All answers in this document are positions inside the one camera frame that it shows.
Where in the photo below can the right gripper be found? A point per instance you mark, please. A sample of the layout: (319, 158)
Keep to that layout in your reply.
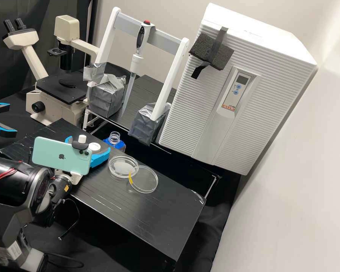
(76, 178)

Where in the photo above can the bottle cap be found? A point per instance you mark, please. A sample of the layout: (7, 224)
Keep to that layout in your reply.
(94, 146)

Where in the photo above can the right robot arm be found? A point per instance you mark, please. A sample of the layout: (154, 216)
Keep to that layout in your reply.
(15, 181)

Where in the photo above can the blue bottle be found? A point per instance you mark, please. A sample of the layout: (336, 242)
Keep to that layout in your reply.
(115, 144)

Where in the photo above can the cream microscope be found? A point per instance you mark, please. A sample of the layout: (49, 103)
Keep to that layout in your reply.
(53, 100)

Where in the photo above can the grey taped block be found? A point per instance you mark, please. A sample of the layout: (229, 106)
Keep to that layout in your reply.
(146, 124)
(106, 96)

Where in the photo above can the petri dish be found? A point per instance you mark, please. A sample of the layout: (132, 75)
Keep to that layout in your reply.
(121, 167)

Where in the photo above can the petri dish lid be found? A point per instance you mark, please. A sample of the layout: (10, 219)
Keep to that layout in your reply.
(146, 181)

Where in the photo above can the black platform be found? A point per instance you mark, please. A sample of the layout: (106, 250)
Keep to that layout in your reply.
(143, 92)
(197, 175)
(147, 215)

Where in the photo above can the pipette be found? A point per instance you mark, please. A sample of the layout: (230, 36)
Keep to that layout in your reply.
(137, 61)

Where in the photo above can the white pipette stand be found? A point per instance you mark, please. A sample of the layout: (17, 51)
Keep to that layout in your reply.
(164, 39)

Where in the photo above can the incubator door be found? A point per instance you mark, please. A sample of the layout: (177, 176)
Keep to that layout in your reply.
(204, 113)

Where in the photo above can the white incubator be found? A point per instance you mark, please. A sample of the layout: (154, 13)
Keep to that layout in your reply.
(257, 25)

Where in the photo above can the right wrist camera phone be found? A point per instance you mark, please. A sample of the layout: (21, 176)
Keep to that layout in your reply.
(59, 154)

